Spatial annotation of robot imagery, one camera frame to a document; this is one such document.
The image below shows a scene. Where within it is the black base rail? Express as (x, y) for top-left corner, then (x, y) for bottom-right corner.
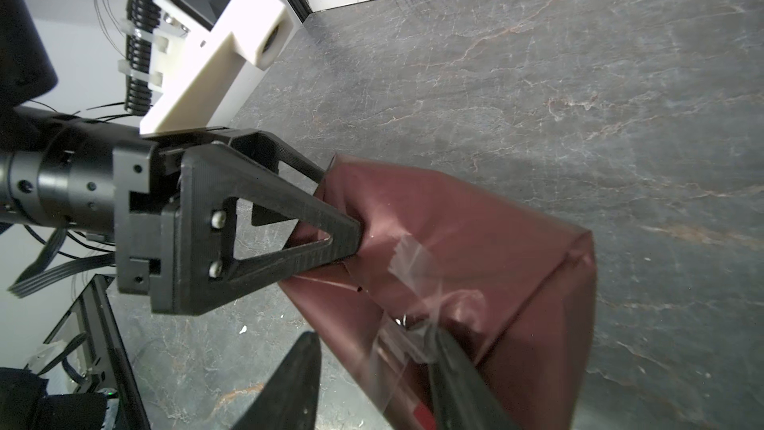
(25, 275), (151, 429)

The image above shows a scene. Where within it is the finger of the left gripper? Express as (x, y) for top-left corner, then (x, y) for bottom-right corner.
(150, 143), (361, 316)
(229, 131), (324, 183)

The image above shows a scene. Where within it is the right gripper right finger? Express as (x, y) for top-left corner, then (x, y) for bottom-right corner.
(427, 328), (519, 430)

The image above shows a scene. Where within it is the red wrapping paper sheet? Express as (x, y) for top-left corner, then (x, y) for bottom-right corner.
(281, 155), (597, 429)

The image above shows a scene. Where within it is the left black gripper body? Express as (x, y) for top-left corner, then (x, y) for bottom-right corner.
(113, 135), (183, 296)

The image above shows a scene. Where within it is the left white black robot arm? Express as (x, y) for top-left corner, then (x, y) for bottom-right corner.
(1, 0), (361, 316)

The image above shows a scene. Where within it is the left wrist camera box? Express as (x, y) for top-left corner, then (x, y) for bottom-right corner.
(125, 0), (294, 137)

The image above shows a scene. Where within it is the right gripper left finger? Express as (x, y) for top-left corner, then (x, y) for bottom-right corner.
(233, 332), (322, 430)

